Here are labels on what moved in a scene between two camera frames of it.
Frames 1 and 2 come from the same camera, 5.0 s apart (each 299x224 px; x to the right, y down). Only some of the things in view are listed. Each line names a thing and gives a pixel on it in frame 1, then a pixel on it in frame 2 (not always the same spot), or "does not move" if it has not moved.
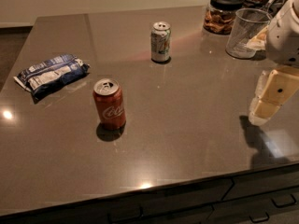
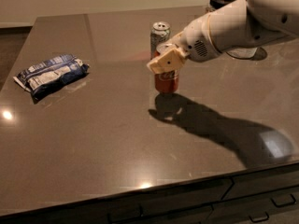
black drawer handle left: x=120 y=221 does not move
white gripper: x=284 y=42 → x=195 y=41
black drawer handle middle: x=260 y=220 does not move
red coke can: x=109 y=105 → x=165 y=82
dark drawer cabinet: x=265 y=196 does not move
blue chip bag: x=43 y=76 does not move
